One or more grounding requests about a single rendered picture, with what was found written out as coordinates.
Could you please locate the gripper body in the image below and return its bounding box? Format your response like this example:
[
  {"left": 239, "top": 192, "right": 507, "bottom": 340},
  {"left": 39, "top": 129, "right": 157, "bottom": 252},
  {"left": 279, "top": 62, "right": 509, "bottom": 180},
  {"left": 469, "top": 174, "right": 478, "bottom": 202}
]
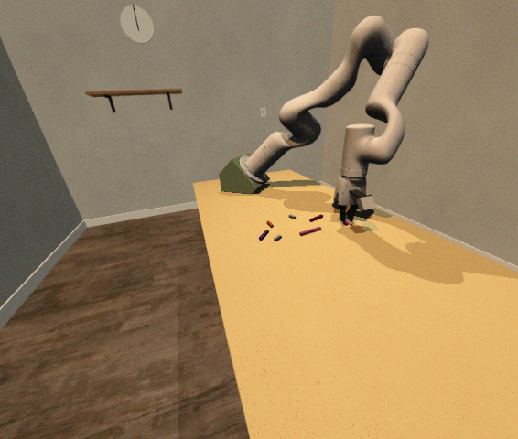
[{"left": 333, "top": 175, "right": 366, "bottom": 206}]

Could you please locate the pink rod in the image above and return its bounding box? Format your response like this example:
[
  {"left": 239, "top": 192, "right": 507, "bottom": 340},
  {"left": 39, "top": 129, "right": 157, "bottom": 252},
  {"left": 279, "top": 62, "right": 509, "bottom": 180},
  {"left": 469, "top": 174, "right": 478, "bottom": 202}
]
[{"left": 299, "top": 227, "right": 321, "bottom": 236}]

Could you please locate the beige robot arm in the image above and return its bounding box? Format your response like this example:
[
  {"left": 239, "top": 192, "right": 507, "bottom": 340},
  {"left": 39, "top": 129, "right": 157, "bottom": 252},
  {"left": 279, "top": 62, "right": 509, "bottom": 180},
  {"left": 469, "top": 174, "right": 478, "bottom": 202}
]
[{"left": 240, "top": 16, "right": 429, "bottom": 183}]

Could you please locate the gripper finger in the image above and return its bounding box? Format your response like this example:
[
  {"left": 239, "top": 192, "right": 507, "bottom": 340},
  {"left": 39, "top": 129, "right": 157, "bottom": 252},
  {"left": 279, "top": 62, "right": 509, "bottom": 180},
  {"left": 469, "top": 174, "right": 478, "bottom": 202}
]
[
  {"left": 347, "top": 204, "right": 359, "bottom": 222},
  {"left": 332, "top": 197, "right": 347, "bottom": 223}
]

